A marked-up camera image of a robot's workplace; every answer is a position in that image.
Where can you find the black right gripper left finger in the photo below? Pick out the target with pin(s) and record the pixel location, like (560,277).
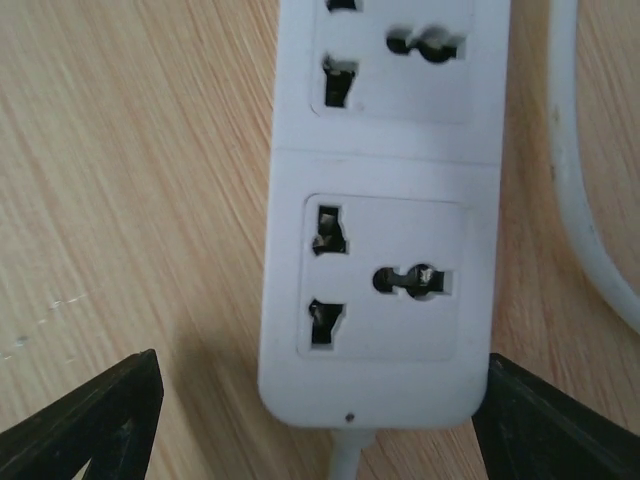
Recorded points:
(104,429)

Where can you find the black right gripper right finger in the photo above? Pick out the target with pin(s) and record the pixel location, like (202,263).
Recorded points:
(528,429)

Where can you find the white power strip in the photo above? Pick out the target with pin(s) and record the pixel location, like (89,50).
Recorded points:
(383,208)

